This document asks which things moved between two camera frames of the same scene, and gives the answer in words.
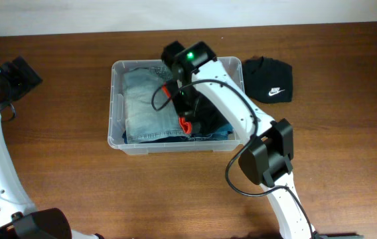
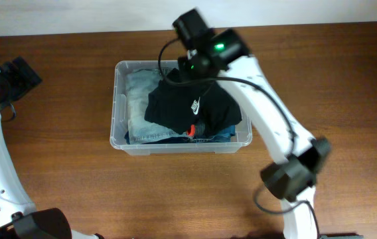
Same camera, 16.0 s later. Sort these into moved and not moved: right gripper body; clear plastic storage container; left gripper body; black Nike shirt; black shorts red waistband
Moved: right gripper body; black Nike shirt
Not moved: clear plastic storage container; black shorts red waistband; left gripper body
